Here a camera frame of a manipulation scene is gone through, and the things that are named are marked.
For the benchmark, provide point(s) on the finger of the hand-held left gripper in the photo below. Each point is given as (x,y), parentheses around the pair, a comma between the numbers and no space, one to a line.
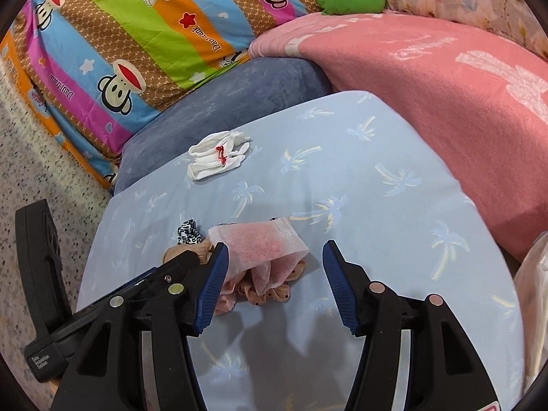
(184,265)

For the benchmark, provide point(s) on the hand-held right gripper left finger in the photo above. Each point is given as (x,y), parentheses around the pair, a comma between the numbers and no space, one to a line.
(209,291)

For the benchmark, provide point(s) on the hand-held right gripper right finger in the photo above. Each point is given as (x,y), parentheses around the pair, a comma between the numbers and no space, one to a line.
(338,287)

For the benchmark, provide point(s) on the leopard print scrunchie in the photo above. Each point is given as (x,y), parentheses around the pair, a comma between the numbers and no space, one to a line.
(188,231)

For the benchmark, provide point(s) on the peach polka dot scrunchie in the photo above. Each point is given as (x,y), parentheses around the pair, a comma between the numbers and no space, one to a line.
(278,293)

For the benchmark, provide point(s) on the pink translucent pouch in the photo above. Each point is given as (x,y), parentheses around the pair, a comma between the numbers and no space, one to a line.
(257,248)

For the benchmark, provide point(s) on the white sock with red trim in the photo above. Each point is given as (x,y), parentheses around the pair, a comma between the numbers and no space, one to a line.
(214,141)
(205,169)

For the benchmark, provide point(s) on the white bin with plastic liner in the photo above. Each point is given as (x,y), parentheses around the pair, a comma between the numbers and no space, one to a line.
(535,274)

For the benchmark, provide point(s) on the light blue palm print cloth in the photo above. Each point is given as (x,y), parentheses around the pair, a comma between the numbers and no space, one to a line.
(342,180)

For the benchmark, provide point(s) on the striped monkey print pillow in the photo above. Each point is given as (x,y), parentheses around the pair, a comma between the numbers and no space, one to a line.
(150,30)
(43,107)

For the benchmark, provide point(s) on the blue-grey velvet cushion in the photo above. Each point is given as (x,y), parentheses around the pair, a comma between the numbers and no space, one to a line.
(235,94)

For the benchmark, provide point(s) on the pink blanket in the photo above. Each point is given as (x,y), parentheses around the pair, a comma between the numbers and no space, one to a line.
(428,115)

